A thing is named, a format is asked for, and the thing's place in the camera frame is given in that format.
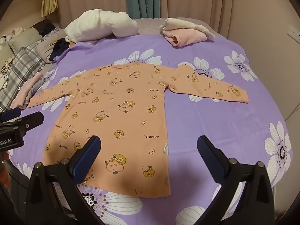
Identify white plush toy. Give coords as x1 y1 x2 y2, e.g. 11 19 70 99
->
0 34 12 50

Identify pink folded garment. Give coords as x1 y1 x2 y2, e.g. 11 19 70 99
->
162 27 208 47

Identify orange printed long-sleeve shirt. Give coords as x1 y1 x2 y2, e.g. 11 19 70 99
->
28 62 249 197

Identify grey pillow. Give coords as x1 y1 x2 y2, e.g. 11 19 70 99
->
37 34 66 64

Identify white fluffy blanket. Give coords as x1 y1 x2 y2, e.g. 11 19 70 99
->
64 9 138 43

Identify cream printed cloth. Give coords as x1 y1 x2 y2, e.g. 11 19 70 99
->
0 56 14 89

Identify purple floral bed sheet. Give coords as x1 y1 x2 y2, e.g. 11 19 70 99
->
5 34 293 225

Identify small pale pink garment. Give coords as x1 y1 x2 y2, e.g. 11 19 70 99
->
10 72 44 109

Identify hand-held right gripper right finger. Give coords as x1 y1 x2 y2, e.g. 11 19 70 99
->
197 135 275 225

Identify dark brown pillow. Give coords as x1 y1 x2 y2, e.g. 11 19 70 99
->
30 19 59 37

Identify white wall socket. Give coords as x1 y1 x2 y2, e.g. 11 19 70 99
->
289 26 300 40

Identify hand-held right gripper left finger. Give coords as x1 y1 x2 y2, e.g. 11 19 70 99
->
25 135 102 225

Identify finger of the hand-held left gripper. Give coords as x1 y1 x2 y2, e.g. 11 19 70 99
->
0 112 45 132
0 108 21 122

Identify beige tasselled fringe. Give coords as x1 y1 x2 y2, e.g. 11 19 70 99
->
41 0 59 17

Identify beige pillow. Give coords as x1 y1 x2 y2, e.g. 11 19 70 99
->
9 28 40 54

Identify dark navy cloth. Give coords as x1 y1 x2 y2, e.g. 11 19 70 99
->
50 38 71 62

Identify grey plaid cloth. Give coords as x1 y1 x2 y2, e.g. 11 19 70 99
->
0 27 64 108

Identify grey bed cover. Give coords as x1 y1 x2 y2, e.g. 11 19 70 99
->
133 17 225 39

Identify cream fluffy garment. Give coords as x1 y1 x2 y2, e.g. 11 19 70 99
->
159 17 215 40

